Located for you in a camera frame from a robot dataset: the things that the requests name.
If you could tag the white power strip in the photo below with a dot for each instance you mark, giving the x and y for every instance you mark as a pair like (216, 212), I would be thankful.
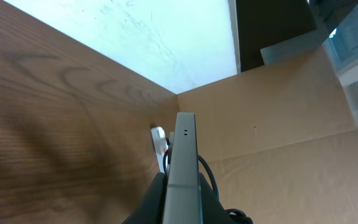
(162, 144)

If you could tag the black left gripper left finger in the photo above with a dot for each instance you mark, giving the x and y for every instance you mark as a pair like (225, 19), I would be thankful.
(150, 210)

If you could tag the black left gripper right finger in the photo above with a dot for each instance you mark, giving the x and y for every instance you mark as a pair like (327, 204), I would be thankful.
(212, 210)

